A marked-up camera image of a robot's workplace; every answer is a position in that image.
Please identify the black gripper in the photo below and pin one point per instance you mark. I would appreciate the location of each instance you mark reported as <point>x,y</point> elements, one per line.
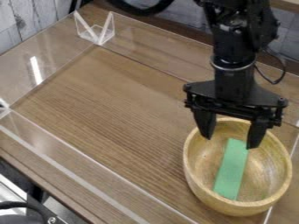
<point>234,95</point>

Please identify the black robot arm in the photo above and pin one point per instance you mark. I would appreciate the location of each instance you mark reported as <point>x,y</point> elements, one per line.
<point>244,26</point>

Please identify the round wooden bowl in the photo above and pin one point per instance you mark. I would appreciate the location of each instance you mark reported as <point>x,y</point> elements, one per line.
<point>268,174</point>

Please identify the green flat rectangular block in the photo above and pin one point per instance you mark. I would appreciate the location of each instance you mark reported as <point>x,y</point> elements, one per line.
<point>230,174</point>

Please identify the clear acrylic enclosure wall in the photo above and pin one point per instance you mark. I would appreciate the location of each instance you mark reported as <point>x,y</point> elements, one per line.
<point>95,124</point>

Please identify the clear acrylic corner bracket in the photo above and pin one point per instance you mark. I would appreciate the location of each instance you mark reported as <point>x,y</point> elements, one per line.
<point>97,34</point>

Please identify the black metal clamp bracket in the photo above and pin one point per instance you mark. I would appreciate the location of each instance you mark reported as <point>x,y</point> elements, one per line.
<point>39,213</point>

